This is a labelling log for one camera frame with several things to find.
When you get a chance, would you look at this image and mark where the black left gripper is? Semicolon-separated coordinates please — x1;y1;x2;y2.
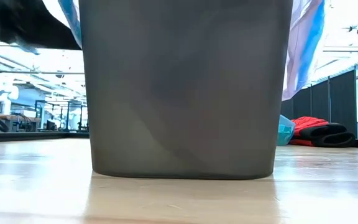
0;0;82;51

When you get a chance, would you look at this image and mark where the grey plastic trash bin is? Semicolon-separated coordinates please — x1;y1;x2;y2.
78;0;294;180

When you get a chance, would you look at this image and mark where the teal plastic trash bag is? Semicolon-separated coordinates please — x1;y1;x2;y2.
277;114;296;147

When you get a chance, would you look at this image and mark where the pink trash bag blue hem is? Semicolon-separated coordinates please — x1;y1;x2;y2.
57;0;326;102

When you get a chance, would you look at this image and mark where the cluttered background workbench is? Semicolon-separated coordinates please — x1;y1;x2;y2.
0;113;42;133

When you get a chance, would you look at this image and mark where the red and black fabric bundle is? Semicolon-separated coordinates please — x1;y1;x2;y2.
288;116;356;148

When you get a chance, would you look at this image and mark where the black partition curtain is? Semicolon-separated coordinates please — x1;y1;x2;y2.
280;68;358;138

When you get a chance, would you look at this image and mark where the white ventilation duct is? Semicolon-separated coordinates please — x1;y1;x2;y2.
311;52;358;85

